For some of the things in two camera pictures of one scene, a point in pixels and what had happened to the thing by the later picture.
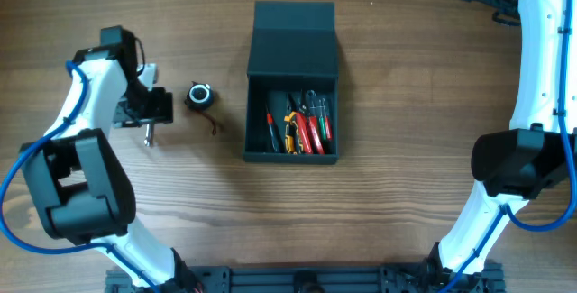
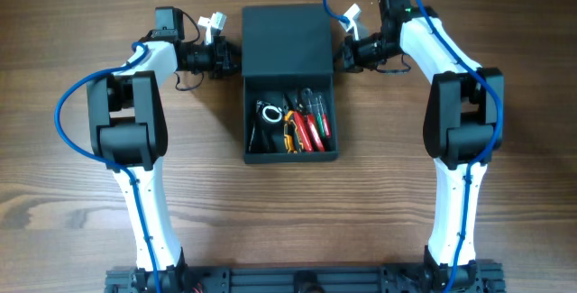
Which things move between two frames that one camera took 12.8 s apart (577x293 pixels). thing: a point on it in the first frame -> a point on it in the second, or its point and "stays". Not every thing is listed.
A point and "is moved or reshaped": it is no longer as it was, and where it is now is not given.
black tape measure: [199, 99] -> [270, 117]
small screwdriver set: [324, 123] stays
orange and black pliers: [291, 134] stays
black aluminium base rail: [301, 278] stays
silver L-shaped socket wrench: [149, 135] is moved or reshaped
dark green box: [292, 46] is moved or reshaped
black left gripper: [158, 106] -> [224, 58]
